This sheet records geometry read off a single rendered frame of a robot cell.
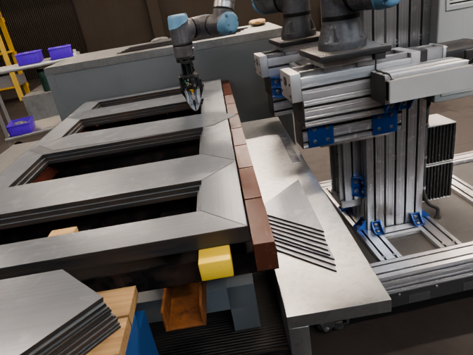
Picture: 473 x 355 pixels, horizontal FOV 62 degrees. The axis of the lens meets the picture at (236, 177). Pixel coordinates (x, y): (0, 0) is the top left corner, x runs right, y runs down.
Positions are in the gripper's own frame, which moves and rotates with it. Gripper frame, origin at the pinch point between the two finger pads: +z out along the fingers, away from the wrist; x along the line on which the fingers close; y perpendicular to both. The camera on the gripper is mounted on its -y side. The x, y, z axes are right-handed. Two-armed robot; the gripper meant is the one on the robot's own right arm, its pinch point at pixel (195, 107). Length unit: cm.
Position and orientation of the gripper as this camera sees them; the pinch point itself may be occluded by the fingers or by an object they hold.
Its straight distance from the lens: 164.5
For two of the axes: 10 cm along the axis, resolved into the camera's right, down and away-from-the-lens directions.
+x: 9.9, -1.7, 0.0
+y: 0.7, 4.0, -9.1
